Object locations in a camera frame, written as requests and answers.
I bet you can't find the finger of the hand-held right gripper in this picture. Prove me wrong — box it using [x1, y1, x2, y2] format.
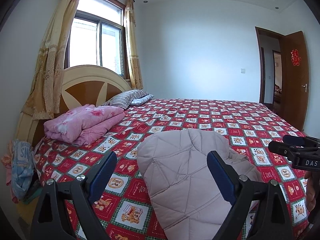
[282, 135, 320, 147]
[268, 140, 300, 161]

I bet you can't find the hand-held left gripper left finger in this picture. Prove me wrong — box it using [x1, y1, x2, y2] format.
[30, 151, 118, 240]

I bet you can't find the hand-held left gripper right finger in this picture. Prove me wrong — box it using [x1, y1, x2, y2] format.
[206, 151, 293, 240]

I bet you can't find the light grey quilted jacket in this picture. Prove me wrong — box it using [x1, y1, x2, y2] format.
[137, 129, 265, 240]

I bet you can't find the person's right hand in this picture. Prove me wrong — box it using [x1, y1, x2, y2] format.
[304, 177, 317, 212]

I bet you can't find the bed with red checkered sheet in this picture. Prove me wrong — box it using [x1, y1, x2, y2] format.
[32, 98, 313, 240]

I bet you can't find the brown wooden door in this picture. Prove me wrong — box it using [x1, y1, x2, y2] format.
[279, 31, 310, 130]

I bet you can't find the pink folded quilt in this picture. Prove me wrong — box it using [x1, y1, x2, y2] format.
[44, 104, 125, 145]

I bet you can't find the green cloth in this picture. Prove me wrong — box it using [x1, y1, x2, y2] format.
[22, 180, 40, 203]

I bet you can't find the black and white striped pillow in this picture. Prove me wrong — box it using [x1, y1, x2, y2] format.
[101, 89, 148, 109]

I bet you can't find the blue and white printed cloth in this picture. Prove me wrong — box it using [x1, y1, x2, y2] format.
[11, 139, 35, 199]

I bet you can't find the red paper door decoration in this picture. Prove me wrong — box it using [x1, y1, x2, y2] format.
[290, 49, 300, 66]

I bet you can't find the grey patterned pillow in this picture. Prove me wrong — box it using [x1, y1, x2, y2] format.
[130, 94, 155, 105]

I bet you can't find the cream and brown wooden headboard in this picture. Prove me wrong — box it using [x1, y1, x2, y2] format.
[16, 65, 133, 155]

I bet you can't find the pink hanging cloth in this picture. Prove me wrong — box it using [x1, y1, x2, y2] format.
[1, 154, 15, 202]

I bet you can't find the wide yellow floral curtain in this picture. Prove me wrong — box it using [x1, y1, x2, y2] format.
[21, 0, 88, 120]

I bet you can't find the dark wooden door frame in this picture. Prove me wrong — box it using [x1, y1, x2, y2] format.
[255, 26, 287, 110]

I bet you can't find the window with wooden frame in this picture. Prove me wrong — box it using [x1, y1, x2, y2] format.
[64, 0, 127, 80]

